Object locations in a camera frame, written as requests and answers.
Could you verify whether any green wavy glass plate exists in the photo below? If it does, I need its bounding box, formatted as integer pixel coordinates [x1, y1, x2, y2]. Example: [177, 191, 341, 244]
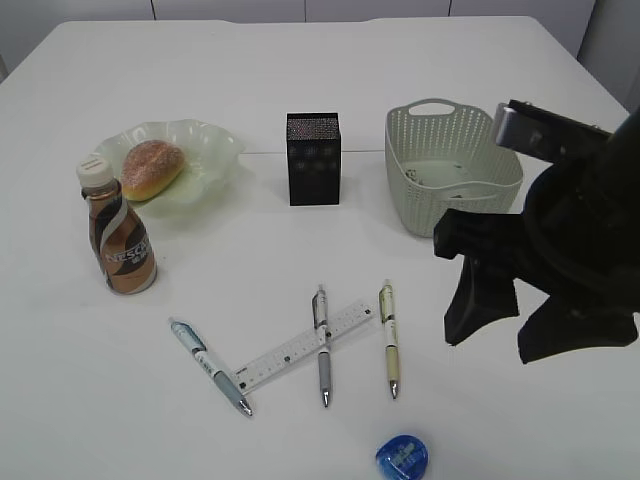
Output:
[88, 119, 244, 218]

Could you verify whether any green plastic woven basket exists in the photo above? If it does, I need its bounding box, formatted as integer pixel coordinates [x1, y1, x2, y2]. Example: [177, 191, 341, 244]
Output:
[385, 98, 524, 238]

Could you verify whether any sugared bread roll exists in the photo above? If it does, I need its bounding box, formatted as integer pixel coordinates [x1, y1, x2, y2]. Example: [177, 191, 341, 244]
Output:
[120, 140, 186, 202]

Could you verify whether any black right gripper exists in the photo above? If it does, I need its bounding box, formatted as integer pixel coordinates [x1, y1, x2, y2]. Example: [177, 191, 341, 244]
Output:
[433, 113, 639, 364]

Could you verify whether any olive green ballpoint pen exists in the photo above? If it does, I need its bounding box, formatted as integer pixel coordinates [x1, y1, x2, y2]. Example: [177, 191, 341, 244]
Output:
[378, 279, 400, 400]

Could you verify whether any blue grey ballpoint pen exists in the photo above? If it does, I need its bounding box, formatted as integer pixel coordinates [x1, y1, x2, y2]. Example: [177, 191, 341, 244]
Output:
[168, 317, 253, 418]

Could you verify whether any black mesh pen holder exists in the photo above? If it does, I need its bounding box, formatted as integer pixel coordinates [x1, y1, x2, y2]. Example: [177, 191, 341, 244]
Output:
[286, 112, 341, 206]

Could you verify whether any brown Nescafe coffee bottle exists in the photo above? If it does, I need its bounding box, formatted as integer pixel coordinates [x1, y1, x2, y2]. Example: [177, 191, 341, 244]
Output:
[76, 156, 157, 295]

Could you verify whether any clear plastic ruler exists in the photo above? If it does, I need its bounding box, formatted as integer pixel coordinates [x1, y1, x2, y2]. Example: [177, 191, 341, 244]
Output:
[234, 300, 377, 393]

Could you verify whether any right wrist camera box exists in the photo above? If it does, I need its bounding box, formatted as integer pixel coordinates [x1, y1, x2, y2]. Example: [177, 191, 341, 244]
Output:
[490, 100, 612, 163]

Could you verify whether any blue pencil sharpener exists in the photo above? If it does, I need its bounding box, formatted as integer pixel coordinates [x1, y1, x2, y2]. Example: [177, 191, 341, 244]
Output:
[375, 434, 430, 480]

